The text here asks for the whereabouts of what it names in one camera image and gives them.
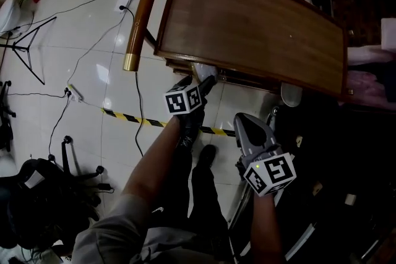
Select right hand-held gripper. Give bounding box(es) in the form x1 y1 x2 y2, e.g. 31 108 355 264
233 113 297 197

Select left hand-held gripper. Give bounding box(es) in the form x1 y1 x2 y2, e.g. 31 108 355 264
163 74 218 116

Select person's right forearm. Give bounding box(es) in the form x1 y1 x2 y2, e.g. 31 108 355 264
249 192 285 264

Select person's left forearm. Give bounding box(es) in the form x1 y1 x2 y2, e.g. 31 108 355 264
119 115 187 205

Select person's left black shoe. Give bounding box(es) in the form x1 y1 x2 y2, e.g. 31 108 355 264
176 108 205 151

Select person's black shoe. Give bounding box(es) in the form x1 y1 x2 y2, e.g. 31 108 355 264
176 108 205 151
197 144 217 168

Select person's right black shoe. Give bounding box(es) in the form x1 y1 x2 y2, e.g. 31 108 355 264
197 144 217 168

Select yellow black floor tape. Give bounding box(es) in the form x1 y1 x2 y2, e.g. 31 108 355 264
101 108 236 137

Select person's black trousers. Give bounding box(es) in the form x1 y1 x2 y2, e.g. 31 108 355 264
150 145 231 264

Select pink white clothing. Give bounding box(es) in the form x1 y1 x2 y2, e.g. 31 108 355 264
345 17 396 104

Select black power adapter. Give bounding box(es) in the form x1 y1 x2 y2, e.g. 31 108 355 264
97 182 115 194

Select black tripod stand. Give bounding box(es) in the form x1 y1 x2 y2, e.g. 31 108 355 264
0 16 58 86

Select black office chair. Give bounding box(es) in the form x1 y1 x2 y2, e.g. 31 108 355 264
0 80 17 153
0 135 106 257

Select white round bin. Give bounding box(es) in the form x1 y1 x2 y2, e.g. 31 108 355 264
0 0 21 36

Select black floor cable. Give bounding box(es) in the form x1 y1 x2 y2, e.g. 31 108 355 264
8 0 125 38
47 98 71 160
67 8 134 88
134 70 147 159

